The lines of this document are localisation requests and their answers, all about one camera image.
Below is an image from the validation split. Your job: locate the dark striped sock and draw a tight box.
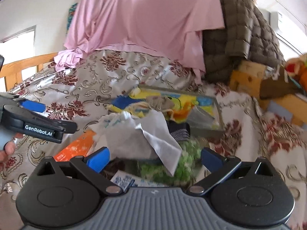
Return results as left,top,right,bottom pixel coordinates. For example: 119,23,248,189
167,121,191,142

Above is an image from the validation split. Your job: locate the white thin cloth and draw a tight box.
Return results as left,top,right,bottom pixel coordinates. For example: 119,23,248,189
104,110,182,176

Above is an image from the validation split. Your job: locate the person's left hand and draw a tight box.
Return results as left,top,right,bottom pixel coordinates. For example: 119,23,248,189
0,133,23,165

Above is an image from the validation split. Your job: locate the green fluffy cloth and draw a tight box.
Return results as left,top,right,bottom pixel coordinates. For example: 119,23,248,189
138,138,203,187

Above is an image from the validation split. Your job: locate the floral satin bedspread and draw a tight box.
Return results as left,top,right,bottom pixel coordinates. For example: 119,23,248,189
1,51,306,229

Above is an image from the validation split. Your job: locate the blue white printed packet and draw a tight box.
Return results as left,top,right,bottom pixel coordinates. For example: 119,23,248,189
111,170,145,191

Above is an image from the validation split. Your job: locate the grey knitted cloth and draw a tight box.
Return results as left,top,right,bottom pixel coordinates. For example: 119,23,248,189
146,96,175,111

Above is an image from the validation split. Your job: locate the colourful patchwork bag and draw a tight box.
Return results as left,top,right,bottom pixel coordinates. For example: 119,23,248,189
285,53,307,91

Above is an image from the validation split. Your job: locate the brown quilted jacket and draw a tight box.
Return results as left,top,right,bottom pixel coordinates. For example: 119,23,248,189
202,0,284,83

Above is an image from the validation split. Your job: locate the pink hanging sheet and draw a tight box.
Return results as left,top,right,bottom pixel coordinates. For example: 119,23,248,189
54,0,224,74

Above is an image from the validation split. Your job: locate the white air conditioner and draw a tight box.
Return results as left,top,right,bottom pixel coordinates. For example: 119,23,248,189
269,10,307,53

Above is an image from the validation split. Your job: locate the wooden bunk bed frame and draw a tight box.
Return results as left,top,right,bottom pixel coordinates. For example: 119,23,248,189
229,60,306,127

